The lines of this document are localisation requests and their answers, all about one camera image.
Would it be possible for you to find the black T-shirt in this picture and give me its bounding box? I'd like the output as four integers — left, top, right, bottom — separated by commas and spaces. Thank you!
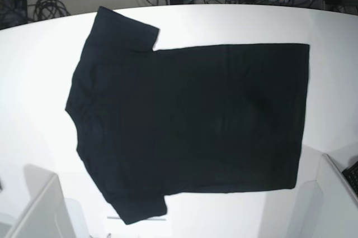
65, 7, 310, 225

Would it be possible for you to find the black keyboard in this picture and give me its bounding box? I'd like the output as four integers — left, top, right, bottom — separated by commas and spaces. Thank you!
342, 162, 358, 194

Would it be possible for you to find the white right partition panel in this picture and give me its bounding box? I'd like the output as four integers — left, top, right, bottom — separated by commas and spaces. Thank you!
290, 153, 358, 238

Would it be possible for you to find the coiled black cable bundle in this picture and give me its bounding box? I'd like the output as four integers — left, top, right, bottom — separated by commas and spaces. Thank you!
32, 0, 70, 22

